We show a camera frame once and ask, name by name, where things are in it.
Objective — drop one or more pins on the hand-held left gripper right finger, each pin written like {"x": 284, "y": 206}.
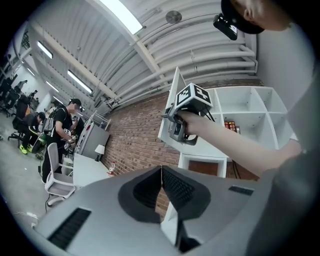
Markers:
{"x": 187, "y": 200}

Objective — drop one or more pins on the person's right forearm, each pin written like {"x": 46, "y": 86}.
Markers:
{"x": 237, "y": 147}

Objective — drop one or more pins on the white ceiling pipes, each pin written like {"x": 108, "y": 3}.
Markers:
{"x": 212, "y": 65}

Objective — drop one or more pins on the person's head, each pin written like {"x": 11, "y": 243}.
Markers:
{"x": 265, "y": 12}

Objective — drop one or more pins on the red-capped plastic bottle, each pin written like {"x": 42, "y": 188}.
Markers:
{"x": 112, "y": 170}

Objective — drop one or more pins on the grey partition panel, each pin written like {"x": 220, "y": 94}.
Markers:
{"x": 96, "y": 136}

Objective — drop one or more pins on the white waste bin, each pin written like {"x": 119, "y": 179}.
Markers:
{"x": 67, "y": 166}

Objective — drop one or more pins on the black office chair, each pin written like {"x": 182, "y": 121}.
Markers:
{"x": 10, "y": 100}

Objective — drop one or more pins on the small white table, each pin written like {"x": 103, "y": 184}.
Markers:
{"x": 87, "y": 172}

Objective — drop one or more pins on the dark maroon book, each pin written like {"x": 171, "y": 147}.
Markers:
{"x": 238, "y": 130}

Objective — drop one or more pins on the white table top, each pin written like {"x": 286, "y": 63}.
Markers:
{"x": 170, "y": 225}

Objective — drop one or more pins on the red gold book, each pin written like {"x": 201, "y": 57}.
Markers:
{"x": 232, "y": 126}
{"x": 226, "y": 125}

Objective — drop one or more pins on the white metal bunk frame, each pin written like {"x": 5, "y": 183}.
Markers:
{"x": 100, "y": 118}

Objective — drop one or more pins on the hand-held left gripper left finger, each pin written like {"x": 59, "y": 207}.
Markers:
{"x": 140, "y": 200}

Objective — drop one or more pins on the black head camera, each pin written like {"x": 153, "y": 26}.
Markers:
{"x": 225, "y": 26}

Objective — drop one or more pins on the white table lamp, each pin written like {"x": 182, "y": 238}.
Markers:
{"x": 100, "y": 149}

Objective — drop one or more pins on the round grey ceiling fixture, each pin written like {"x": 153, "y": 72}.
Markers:
{"x": 173, "y": 17}

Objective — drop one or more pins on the white power strip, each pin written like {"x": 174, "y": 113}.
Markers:
{"x": 31, "y": 215}

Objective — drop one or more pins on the white office chair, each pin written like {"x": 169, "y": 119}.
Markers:
{"x": 58, "y": 180}

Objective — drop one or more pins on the person's light t-shirt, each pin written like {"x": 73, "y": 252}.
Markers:
{"x": 287, "y": 200}

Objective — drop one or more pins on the white shelf unit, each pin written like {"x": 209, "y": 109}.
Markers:
{"x": 237, "y": 100}

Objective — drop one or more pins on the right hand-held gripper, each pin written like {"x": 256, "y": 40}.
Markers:
{"x": 192, "y": 97}

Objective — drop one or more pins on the long ceiling light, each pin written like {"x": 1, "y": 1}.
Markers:
{"x": 80, "y": 82}
{"x": 45, "y": 50}
{"x": 122, "y": 15}

